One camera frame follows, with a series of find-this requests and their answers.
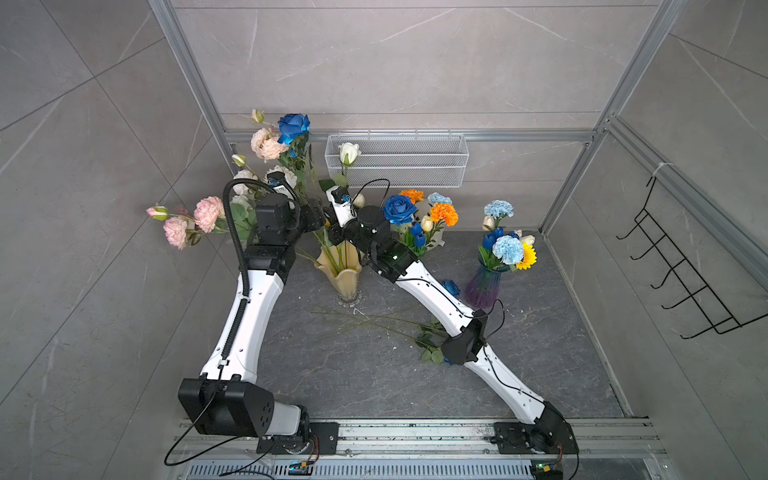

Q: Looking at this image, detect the blue rose top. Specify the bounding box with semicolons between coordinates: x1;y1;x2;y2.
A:
278;114;311;145

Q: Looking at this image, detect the purple glass vase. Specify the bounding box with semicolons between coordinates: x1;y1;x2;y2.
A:
464;265;510;309

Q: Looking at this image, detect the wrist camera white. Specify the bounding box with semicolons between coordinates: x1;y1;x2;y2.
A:
266;171;297;209
326;185;356;227

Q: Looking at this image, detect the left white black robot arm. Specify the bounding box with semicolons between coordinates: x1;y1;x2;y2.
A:
178;193;325;449

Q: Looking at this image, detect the metal base rail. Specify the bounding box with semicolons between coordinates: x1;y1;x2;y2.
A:
158;418;676;479

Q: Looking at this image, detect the pink rose lower left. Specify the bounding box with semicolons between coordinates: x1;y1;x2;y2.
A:
163;216;188;250

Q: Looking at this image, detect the black corrugated cable conduit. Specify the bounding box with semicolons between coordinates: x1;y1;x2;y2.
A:
218;177;283;364

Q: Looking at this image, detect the peach rose pair top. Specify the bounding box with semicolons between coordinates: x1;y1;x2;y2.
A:
250;128;289;162

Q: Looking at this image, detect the black wire hook rack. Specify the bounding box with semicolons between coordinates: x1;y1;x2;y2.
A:
616;177;767;340

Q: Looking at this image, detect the light blue carnation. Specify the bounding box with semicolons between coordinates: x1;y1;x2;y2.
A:
492;235;524;265
484;200;514;219

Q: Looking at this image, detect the pink rose bud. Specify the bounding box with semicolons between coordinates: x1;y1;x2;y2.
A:
146;205;170;221

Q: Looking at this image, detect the orange carnation large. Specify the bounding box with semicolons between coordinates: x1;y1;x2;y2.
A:
430;203;459;227

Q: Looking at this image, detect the yellow sunflower purple vase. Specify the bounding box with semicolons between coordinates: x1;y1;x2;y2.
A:
516;243;537;270

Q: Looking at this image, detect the light blue carnation middle vase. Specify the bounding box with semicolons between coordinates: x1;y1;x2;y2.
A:
427;192;453;206

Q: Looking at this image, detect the white rose tall stem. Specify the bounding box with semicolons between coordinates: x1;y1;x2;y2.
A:
339;142;361;167

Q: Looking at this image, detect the pink rose middle left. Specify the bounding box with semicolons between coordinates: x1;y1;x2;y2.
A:
194;196;226;234

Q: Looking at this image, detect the orange carnation small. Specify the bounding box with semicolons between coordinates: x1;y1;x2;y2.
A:
400;189;425;204

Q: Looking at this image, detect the yellow wavy glass vase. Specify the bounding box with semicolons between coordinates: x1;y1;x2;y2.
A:
315;241;362;303

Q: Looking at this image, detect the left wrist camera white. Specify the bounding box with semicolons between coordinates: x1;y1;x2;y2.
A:
266;171;297;209

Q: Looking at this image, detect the light blue carnation lower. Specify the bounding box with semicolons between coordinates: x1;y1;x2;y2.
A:
492;235;524;265

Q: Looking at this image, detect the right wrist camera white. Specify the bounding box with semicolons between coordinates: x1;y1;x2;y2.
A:
326;185;356;227

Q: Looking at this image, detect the light blue carnation upper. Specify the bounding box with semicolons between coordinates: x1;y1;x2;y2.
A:
484;200;514;219

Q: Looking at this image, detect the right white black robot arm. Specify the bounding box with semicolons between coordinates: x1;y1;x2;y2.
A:
323;201;580;455

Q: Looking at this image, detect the pink rose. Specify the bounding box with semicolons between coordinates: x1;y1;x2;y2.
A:
194;196;226;234
163;216;188;250

